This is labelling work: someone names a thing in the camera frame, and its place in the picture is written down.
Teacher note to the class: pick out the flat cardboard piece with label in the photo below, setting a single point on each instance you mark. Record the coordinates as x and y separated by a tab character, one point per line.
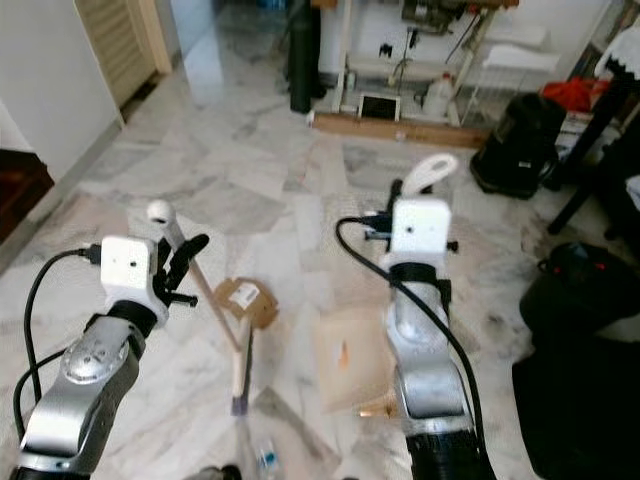
255	300

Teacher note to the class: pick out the white framed dark tablet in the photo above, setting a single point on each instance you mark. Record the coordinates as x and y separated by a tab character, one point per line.
380	107

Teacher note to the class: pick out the white plastic jug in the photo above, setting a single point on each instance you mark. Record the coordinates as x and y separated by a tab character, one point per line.
440	98

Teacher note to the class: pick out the white shelf rack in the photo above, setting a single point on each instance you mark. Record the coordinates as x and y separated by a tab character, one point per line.
400	68

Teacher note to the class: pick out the tall black cylinder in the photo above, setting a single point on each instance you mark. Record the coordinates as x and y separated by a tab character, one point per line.
303	60

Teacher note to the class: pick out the small clear bottle blue label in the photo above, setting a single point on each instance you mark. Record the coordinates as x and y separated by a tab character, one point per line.
268	460

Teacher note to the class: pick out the red cloth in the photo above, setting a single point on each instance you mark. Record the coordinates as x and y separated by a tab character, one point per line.
575	94

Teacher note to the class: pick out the beige louvered door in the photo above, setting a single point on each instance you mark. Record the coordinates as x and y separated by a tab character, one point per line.
115	45

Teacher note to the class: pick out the black table legs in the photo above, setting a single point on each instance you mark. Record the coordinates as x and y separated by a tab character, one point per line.
625	170

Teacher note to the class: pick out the white lace tablecloth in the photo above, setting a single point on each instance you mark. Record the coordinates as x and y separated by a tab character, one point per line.
620	55

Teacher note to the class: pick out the black fabric bag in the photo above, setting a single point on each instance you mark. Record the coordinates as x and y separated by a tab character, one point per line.
580	380

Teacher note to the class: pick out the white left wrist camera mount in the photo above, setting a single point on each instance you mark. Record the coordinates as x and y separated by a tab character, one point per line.
128	265

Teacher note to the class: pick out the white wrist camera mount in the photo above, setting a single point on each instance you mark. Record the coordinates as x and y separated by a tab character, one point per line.
420	230
128	265

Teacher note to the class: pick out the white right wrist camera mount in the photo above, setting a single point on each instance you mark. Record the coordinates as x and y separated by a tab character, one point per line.
420	230

